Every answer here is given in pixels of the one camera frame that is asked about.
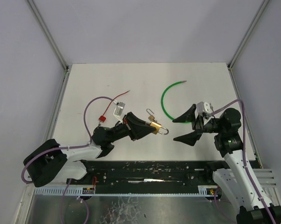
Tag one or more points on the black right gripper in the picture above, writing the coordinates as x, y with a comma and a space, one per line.
199, 126

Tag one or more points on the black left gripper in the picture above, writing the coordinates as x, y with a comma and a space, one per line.
128, 127

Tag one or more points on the large brass padlock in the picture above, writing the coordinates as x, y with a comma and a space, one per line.
159, 129

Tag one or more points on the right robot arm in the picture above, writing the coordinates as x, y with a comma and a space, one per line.
238, 182

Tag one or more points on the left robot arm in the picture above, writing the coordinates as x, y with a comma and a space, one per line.
51, 160

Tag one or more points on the small brass padlock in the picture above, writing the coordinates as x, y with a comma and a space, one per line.
151, 114

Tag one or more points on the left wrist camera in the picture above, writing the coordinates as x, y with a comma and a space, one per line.
119, 111

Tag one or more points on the red cable lock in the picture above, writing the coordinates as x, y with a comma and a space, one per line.
102, 118

